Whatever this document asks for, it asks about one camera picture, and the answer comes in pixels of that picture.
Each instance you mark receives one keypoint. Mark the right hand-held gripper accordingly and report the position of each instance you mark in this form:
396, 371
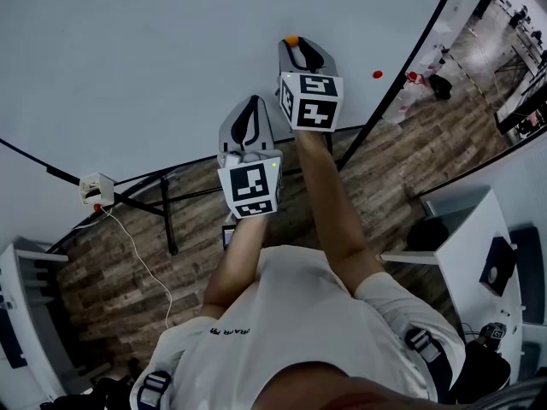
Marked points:
314, 101

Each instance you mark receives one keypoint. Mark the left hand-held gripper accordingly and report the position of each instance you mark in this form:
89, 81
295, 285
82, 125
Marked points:
250, 184

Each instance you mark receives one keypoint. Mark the small orange object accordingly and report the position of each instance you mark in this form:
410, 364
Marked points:
291, 40

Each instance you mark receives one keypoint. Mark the person's right forearm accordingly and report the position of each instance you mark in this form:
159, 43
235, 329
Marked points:
333, 212

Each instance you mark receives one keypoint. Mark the person's left forearm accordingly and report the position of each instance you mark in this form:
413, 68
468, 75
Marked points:
233, 267

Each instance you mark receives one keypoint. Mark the clear red-capped water bottle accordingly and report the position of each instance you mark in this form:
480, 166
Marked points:
401, 98

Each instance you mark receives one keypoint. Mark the small black screen device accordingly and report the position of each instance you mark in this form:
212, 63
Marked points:
228, 237

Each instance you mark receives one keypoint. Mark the black whiteboard stand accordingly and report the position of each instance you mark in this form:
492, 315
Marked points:
168, 216

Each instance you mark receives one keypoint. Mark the black bag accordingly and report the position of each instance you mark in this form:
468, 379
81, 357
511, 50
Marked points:
440, 87

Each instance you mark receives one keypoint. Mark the black round bin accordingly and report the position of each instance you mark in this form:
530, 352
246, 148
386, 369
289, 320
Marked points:
427, 234

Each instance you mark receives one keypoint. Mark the person's white t-shirt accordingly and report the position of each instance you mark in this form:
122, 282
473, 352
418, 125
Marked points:
299, 335

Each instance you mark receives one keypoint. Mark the white desk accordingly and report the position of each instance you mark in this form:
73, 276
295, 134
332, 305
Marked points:
470, 250

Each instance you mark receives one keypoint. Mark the white shelf unit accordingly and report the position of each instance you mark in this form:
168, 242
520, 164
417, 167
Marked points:
13, 280

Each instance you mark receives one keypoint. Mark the black box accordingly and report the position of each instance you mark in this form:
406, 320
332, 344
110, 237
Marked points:
498, 267

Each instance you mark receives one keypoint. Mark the black chair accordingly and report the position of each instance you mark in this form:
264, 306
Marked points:
102, 393

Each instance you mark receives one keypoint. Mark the black desk mat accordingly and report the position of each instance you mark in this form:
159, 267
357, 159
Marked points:
527, 276

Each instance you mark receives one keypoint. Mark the dark blue panel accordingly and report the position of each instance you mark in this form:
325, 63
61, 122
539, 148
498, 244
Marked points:
13, 340

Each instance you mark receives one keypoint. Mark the white switch box red button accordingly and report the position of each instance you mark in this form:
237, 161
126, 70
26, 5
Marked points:
98, 188

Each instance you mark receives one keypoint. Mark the black frame table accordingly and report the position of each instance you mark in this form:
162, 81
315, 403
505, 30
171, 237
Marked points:
521, 105

